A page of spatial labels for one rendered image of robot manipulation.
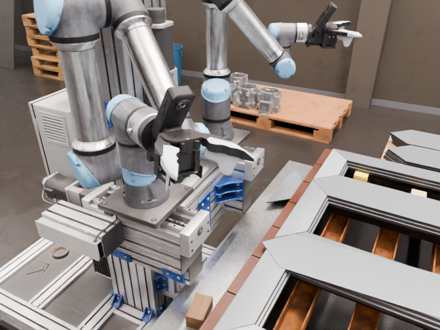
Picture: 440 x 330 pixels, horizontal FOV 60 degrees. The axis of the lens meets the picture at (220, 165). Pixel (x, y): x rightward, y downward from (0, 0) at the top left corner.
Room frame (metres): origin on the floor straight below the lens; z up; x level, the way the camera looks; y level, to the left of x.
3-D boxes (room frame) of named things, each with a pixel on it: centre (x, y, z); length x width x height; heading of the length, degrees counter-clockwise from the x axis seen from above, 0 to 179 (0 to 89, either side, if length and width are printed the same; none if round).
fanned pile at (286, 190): (1.58, -0.36, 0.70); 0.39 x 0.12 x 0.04; 151
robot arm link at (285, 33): (1.60, -0.25, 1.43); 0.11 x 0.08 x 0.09; 89
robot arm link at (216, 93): (1.48, 0.02, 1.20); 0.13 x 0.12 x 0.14; 179
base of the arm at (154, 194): (1.03, 0.24, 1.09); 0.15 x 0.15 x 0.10
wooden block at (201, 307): (0.85, 0.07, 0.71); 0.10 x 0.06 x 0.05; 163
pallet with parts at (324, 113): (4.18, -0.69, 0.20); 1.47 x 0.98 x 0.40; 63
